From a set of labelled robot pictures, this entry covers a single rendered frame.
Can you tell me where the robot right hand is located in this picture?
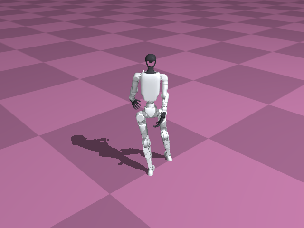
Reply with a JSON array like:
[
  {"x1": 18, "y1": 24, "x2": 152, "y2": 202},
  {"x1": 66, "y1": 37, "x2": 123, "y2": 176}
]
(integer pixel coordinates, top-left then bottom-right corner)
[{"x1": 153, "y1": 112, "x2": 166, "y2": 128}]

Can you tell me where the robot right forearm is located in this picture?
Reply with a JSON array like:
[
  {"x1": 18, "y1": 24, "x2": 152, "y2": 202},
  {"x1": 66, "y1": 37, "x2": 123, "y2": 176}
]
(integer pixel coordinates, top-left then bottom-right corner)
[{"x1": 161, "y1": 93, "x2": 169, "y2": 116}]

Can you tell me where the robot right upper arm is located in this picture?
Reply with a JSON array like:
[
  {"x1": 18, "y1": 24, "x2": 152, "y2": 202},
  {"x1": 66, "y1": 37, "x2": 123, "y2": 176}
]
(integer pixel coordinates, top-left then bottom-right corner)
[{"x1": 160, "y1": 74, "x2": 168, "y2": 99}]

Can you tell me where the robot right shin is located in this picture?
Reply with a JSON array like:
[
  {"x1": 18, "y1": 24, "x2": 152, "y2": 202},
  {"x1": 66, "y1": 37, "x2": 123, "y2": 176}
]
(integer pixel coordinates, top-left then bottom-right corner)
[{"x1": 162, "y1": 131, "x2": 170, "y2": 156}]

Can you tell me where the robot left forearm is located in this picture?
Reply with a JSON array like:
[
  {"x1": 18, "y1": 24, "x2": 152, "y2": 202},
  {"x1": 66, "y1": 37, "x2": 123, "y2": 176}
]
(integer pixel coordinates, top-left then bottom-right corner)
[{"x1": 129, "y1": 87, "x2": 136, "y2": 102}]

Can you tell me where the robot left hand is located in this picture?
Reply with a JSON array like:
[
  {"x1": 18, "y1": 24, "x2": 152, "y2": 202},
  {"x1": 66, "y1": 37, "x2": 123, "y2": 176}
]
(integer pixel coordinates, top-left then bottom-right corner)
[{"x1": 130, "y1": 99, "x2": 141, "y2": 109}]

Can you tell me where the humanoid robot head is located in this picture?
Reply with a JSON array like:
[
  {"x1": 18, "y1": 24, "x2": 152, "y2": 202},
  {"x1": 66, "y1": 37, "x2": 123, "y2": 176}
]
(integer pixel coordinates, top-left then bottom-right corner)
[{"x1": 145, "y1": 54, "x2": 156, "y2": 74}]

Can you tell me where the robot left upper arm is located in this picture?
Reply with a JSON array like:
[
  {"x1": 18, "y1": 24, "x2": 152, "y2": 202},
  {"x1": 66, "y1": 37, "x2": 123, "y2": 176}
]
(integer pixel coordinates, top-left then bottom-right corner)
[{"x1": 132, "y1": 72, "x2": 141, "y2": 93}]

